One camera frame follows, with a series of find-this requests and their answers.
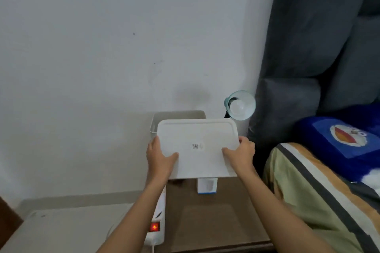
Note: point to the small white blue box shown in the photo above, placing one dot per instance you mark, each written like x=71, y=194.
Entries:
x=207, y=186

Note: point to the person's right thumb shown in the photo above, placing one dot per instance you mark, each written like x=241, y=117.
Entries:
x=230, y=153

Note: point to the person's left hand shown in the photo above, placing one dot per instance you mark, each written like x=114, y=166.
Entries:
x=158, y=158

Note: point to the white plastic storage bin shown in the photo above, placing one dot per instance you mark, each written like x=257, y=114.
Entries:
x=178, y=116

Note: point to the person's left forearm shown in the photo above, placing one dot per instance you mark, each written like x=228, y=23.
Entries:
x=133, y=217

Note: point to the blue cartoon pillow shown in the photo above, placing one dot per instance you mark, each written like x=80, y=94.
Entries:
x=344, y=143

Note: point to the person's right forearm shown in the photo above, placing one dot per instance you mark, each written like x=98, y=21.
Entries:
x=282, y=217

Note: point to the white power strip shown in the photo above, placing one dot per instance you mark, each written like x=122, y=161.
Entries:
x=157, y=220

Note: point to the teal clip desk lamp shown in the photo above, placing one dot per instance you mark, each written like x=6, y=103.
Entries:
x=240, y=105

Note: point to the person's left thumb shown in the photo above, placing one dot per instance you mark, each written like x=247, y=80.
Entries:
x=171, y=157

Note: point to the grey padded headboard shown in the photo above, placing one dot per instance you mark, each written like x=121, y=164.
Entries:
x=320, y=48

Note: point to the white rectangular plastic lid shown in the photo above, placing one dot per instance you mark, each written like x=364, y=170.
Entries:
x=199, y=149

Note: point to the person's right hand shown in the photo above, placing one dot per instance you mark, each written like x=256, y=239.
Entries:
x=242, y=156

